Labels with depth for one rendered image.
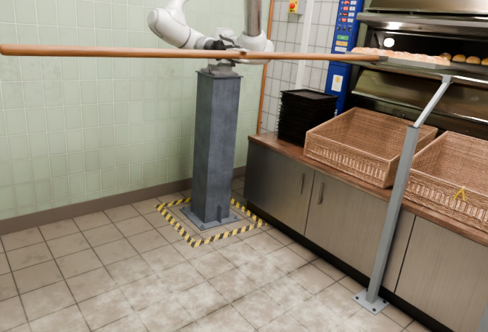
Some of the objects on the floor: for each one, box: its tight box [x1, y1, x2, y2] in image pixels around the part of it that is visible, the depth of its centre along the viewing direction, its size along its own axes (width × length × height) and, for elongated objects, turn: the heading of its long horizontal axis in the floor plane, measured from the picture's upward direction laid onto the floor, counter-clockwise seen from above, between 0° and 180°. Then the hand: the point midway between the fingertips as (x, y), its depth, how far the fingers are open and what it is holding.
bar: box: [327, 60, 488, 332], centre depth 183 cm, size 31×127×118 cm, turn 25°
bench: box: [243, 131, 488, 332], centre depth 193 cm, size 56×242×58 cm, turn 25°
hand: (240, 54), depth 139 cm, fingers closed on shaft, 3 cm apart
